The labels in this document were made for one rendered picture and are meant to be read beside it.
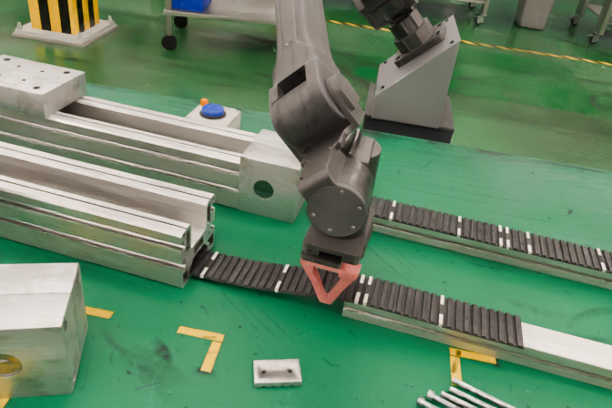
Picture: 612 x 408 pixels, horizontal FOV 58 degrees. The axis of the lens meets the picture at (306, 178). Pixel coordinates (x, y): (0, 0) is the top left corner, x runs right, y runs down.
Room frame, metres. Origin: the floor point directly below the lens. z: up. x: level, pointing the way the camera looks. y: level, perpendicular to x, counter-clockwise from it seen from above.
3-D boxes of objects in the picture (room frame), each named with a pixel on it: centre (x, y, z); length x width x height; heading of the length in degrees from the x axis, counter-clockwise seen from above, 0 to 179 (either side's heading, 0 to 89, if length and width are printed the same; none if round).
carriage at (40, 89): (0.82, 0.48, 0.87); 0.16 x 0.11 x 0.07; 78
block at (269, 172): (0.75, 0.04, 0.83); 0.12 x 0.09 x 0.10; 168
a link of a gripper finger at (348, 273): (0.51, -0.04, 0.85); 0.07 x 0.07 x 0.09; 78
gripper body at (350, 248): (0.52, -0.05, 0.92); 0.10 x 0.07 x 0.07; 168
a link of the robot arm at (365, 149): (0.52, -0.05, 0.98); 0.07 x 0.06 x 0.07; 171
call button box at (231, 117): (0.89, 0.18, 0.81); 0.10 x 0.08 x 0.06; 168
